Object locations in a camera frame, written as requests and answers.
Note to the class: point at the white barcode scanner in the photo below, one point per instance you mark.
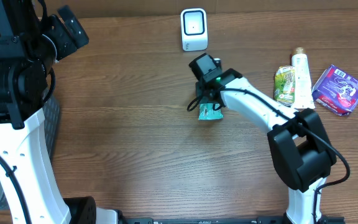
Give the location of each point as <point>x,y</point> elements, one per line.
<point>194,29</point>

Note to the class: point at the teal snack packet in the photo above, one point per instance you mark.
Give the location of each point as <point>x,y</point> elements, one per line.
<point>208,114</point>

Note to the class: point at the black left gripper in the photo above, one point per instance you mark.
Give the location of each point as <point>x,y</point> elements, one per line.
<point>67,43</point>

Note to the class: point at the green juice pouch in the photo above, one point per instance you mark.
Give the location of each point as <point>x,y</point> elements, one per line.
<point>284,85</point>

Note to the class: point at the white tube gold cap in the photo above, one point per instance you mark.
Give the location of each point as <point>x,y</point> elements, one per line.
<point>303,90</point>

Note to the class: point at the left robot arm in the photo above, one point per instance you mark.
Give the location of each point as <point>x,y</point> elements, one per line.
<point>29,47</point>

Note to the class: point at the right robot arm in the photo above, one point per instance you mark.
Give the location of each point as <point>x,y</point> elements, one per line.
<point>301,152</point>

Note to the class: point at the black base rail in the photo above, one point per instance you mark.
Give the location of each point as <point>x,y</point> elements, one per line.
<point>259,220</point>

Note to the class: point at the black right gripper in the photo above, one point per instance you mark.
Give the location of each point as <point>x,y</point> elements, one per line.
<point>204,96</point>

